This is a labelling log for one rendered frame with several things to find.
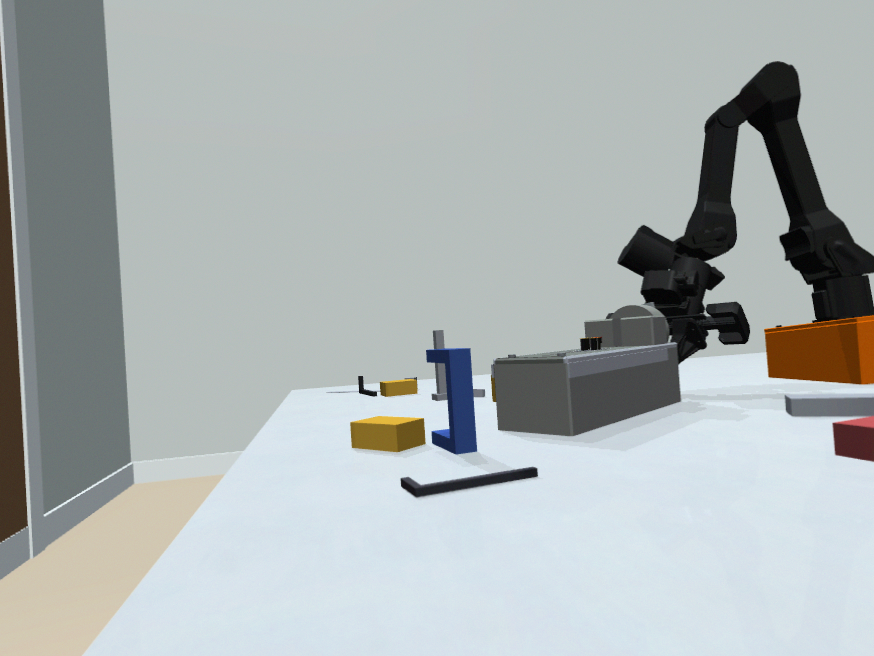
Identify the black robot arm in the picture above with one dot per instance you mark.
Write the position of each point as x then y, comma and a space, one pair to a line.
818, 245

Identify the black flat bar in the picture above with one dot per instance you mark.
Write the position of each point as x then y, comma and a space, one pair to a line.
364, 391

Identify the red rectangular block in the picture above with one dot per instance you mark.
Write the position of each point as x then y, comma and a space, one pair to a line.
854, 438

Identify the blue c-clamp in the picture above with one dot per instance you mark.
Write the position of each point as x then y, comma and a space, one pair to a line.
454, 383

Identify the dark grey l-shaped bar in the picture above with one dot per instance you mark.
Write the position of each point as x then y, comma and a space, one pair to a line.
419, 490

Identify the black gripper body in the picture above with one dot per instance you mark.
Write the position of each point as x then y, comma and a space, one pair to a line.
728, 318

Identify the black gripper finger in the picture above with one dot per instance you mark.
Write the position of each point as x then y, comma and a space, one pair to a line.
687, 334

